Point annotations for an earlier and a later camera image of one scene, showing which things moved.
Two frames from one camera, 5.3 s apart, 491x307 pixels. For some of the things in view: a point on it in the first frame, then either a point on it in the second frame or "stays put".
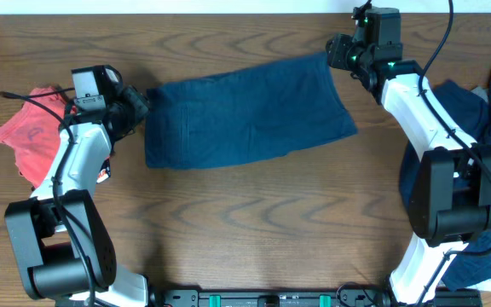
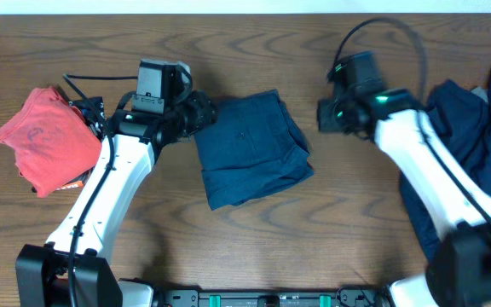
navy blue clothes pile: x=489 y=117 stays put
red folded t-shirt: x=34 y=130 stays put
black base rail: x=379 y=296 stays put
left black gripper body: x=129 y=112 to x=185 y=118
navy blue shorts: x=233 y=115 to x=253 y=145
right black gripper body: x=352 y=57 to x=337 y=117
